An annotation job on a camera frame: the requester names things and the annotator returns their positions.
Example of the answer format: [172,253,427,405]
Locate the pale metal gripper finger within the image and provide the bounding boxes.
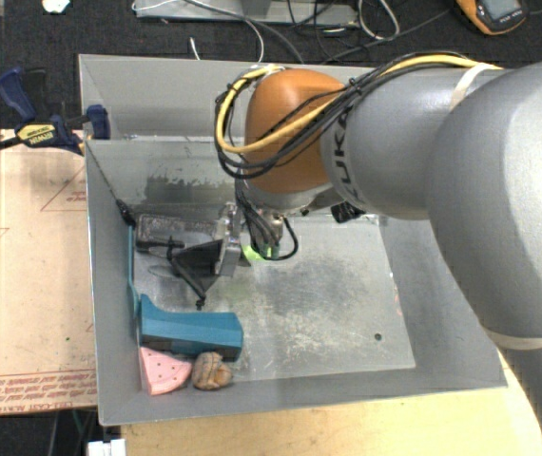
[217,244,245,278]
[212,200,243,249]

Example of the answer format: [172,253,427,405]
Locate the black sunglasses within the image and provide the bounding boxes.
[135,235,222,311]

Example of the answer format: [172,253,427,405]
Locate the dark grey flat block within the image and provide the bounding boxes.
[135,213,219,252]

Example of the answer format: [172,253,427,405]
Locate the teal plastic tool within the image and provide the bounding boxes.
[126,224,245,363]

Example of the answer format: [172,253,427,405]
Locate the grey metal bin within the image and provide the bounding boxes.
[78,53,509,428]

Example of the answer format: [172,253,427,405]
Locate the brown toy walnut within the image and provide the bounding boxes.
[190,351,234,391]

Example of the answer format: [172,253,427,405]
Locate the pink triangular sponge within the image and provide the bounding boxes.
[138,346,194,396]

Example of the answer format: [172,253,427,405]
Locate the brown cardboard board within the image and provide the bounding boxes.
[0,128,99,418]

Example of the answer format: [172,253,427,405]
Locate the black cylinder on white bracket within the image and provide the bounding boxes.
[330,200,366,224]

